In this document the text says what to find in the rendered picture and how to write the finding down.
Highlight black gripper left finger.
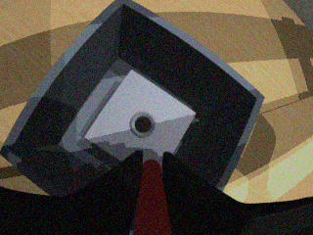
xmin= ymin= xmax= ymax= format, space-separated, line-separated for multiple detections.
xmin=0 ymin=150 xmax=144 ymax=235

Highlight dark red peg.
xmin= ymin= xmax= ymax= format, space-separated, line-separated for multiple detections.
xmin=133 ymin=160 xmax=172 ymax=235

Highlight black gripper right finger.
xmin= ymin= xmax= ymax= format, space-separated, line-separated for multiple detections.
xmin=161 ymin=152 xmax=313 ymax=235

